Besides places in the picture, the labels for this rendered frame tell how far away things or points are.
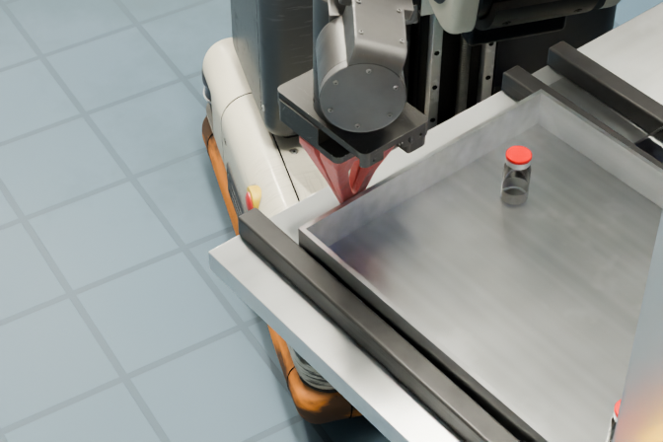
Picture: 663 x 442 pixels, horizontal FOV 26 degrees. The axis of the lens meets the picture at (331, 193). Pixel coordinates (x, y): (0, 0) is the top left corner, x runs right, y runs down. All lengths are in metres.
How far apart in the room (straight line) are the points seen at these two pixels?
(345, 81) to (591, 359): 0.28
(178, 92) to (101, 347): 0.63
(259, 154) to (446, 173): 0.96
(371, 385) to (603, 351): 0.17
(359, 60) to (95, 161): 1.66
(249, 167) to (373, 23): 1.19
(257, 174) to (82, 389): 0.42
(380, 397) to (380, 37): 0.26
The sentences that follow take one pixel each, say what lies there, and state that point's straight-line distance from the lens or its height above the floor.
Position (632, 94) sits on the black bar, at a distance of 1.24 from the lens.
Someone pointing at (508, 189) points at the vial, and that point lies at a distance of 1.14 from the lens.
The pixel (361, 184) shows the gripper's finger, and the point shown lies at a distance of 1.11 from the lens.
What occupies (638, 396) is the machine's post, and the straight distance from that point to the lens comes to 0.73.
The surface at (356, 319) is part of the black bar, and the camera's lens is 1.03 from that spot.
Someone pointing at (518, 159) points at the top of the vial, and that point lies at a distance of 1.12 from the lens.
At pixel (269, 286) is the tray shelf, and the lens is 1.08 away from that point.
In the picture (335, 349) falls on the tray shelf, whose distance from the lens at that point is 1.04.
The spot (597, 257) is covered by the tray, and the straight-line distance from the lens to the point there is 1.12.
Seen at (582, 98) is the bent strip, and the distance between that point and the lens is 1.26.
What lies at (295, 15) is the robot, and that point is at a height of 0.52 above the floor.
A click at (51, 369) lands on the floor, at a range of 2.22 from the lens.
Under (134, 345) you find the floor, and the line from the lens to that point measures 2.23.
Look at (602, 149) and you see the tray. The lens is 1.18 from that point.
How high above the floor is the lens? 1.66
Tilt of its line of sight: 43 degrees down
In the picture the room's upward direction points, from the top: straight up
